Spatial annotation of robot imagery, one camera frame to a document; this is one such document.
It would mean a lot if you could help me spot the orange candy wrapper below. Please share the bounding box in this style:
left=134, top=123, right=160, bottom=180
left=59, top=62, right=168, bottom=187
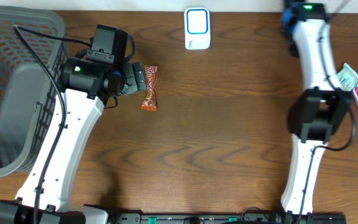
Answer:
left=141, top=65, right=158, bottom=111

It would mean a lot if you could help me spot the green snack packet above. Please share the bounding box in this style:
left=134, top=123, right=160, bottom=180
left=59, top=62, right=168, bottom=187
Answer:
left=337, top=63, right=358, bottom=91

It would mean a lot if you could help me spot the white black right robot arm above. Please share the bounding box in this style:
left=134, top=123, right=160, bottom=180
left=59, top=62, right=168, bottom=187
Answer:
left=281, top=1, right=356, bottom=223

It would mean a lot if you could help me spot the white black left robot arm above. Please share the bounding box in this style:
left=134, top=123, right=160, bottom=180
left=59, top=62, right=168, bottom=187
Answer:
left=0, top=25, right=146, bottom=223

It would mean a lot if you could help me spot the grey plastic basket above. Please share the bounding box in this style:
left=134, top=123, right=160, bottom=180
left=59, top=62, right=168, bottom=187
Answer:
left=0, top=6, right=65, bottom=177

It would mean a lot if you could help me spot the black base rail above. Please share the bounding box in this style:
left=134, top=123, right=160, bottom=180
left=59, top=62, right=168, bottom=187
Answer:
left=111, top=210, right=347, bottom=224

